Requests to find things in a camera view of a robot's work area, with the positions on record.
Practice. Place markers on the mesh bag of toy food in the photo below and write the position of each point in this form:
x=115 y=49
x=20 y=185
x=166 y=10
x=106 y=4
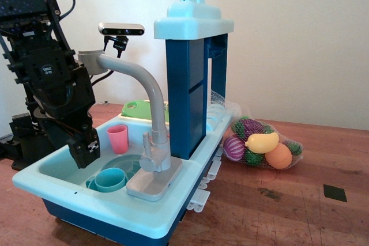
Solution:
x=242 y=126

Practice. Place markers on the grey faucet lever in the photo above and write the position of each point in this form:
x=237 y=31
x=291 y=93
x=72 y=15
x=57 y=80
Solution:
x=147 y=162

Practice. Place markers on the white plastic clip upper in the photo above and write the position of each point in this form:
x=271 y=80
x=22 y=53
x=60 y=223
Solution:
x=211 y=174

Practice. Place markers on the purple white toy onion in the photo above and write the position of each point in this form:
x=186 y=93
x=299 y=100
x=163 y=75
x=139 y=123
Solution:
x=234 y=148

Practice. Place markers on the teal plastic cup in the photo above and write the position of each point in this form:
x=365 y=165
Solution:
x=108 y=180

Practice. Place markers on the grey depth camera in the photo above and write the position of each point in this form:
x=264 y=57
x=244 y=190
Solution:
x=118 y=29

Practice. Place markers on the orange toy fruit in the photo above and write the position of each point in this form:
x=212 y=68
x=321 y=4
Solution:
x=280 y=157

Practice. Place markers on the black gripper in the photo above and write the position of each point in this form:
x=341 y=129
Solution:
x=65 y=95

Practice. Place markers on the light blue toy sink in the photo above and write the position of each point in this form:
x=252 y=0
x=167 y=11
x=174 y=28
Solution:
x=117 y=215

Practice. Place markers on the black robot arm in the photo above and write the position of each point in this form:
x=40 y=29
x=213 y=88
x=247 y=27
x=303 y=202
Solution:
x=31 y=35

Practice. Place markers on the green plastic cutting board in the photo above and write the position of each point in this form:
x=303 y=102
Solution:
x=137 y=109

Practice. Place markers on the blue toy rack tower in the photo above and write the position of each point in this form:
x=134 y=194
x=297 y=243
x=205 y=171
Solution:
x=196 y=45

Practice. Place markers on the black tape patch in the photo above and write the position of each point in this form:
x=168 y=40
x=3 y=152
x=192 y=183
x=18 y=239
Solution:
x=335 y=193

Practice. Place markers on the yellow toy mango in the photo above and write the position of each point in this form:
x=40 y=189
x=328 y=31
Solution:
x=262 y=143

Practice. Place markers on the pink plastic cup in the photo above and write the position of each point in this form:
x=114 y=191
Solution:
x=118 y=137

